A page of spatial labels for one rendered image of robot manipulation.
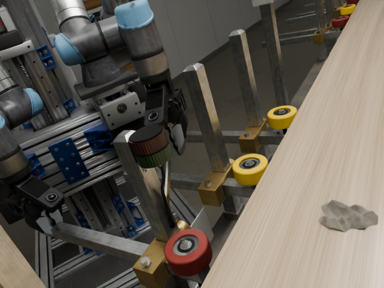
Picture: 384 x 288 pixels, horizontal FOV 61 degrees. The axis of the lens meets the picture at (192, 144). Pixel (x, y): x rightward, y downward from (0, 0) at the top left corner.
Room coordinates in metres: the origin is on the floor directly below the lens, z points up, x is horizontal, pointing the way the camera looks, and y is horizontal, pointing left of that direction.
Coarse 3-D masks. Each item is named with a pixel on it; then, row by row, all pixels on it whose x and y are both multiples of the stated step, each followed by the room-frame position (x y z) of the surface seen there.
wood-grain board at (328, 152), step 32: (352, 32) 1.33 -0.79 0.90; (352, 64) 0.99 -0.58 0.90; (320, 96) 0.84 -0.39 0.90; (352, 96) 0.78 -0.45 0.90; (320, 128) 0.67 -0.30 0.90; (352, 128) 0.63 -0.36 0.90; (288, 160) 0.59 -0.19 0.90; (320, 160) 0.55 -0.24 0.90; (352, 160) 0.52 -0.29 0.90; (256, 192) 0.51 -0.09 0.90; (288, 192) 0.49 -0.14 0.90; (320, 192) 0.46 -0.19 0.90; (352, 192) 0.43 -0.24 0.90; (256, 224) 0.43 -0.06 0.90; (288, 224) 0.41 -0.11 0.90; (320, 224) 0.39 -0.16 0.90; (224, 256) 0.38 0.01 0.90; (256, 256) 0.36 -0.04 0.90; (288, 256) 0.35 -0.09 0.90; (320, 256) 0.33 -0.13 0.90; (352, 256) 0.31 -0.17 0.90
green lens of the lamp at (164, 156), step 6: (168, 144) 0.47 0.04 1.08; (162, 150) 0.46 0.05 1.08; (168, 150) 0.46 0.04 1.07; (138, 156) 0.46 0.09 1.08; (150, 156) 0.45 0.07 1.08; (156, 156) 0.45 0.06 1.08; (162, 156) 0.46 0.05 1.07; (168, 156) 0.46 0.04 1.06; (138, 162) 0.47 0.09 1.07; (144, 162) 0.46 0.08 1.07; (150, 162) 0.45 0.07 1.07; (156, 162) 0.45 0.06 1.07; (162, 162) 0.45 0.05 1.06; (144, 168) 0.46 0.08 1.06; (150, 168) 0.45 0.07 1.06
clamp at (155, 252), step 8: (184, 224) 0.53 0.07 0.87; (152, 248) 0.49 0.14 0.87; (160, 248) 0.48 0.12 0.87; (144, 256) 0.47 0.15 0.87; (152, 256) 0.47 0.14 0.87; (160, 256) 0.46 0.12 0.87; (136, 264) 0.46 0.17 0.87; (152, 264) 0.45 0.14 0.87; (160, 264) 0.44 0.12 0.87; (136, 272) 0.45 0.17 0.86; (144, 272) 0.44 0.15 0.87; (152, 272) 0.43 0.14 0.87; (160, 272) 0.44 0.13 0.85; (168, 272) 0.45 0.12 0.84; (144, 280) 0.44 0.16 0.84; (152, 280) 0.43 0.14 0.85; (160, 280) 0.43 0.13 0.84; (168, 280) 0.44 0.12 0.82
